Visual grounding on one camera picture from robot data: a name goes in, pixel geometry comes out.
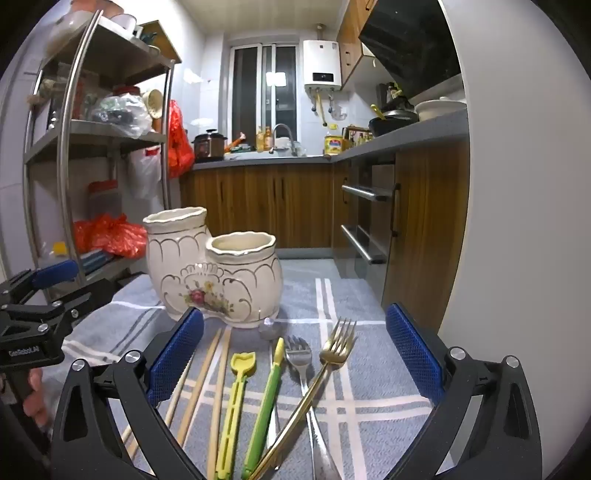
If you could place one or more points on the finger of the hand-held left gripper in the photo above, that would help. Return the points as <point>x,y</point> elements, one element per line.
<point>55,273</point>
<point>92,293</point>

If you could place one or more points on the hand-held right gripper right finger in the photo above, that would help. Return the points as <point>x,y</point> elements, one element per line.
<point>415,357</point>

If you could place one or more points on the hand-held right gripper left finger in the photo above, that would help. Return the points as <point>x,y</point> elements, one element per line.
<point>178,355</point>

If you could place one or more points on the wooden chopstick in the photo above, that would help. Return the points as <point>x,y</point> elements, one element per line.
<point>201,387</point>
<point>219,401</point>
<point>129,443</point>
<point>178,397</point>

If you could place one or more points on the cream ceramic utensil holder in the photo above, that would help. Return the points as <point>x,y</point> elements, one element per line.
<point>231,281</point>

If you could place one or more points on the green plastic knife yellow tip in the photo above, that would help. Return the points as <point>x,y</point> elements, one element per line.
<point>265,401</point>

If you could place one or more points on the person's left hand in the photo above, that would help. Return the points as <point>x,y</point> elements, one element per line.
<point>34,397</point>

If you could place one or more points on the crumpled red plastic bag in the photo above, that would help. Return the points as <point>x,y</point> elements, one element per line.
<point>111,233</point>

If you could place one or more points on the gold metal fork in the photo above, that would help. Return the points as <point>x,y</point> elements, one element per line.
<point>334,350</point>

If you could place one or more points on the grey plaid tablecloth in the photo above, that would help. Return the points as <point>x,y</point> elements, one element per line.
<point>355,300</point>

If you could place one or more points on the plastic jar red lid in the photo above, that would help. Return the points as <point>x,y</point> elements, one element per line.
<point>104,198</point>

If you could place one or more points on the silver metal spork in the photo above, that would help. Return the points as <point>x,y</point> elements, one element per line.
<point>299,357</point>

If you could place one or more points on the hanging white plastic bag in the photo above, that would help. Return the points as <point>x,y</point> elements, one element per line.
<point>145,173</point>

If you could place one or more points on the wooden cabinet beside oven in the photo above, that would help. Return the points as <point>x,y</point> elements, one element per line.
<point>429,221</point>

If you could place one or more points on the steel shelf rack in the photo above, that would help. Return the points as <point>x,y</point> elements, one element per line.
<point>69,129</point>

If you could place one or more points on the clear plastic bag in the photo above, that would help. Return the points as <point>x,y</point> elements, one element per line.
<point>122,113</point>

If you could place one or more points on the hanging red plastic bag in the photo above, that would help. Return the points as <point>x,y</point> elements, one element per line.
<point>179,141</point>

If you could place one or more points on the wooden base cabinets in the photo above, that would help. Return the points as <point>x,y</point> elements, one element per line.
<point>277,203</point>

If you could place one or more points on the dark pressure cooker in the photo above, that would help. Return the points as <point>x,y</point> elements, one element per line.
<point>208,146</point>

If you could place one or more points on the beige plastic colander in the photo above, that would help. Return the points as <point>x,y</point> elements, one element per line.
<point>154,104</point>

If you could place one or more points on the grey kitchen countertop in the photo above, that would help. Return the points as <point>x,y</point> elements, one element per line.
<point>415,134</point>

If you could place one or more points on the yellow cooking oil bottles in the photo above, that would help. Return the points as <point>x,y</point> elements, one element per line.
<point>264,139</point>

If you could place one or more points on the black wok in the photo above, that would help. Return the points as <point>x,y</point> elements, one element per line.
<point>392,122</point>

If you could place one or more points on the chrome kitchen faucet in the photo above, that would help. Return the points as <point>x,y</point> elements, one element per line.
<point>281,134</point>

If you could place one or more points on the white casserole pot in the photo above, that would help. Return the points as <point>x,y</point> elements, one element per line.
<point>438,110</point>

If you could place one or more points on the kitchen window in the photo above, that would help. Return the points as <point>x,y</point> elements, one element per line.
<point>265,92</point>

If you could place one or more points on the white water heater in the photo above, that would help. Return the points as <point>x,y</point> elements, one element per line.
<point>322,64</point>

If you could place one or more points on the black range hood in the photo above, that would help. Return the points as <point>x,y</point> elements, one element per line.
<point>411,41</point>

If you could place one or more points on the wooden wall cabinets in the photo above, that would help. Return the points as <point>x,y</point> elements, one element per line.
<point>353,32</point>

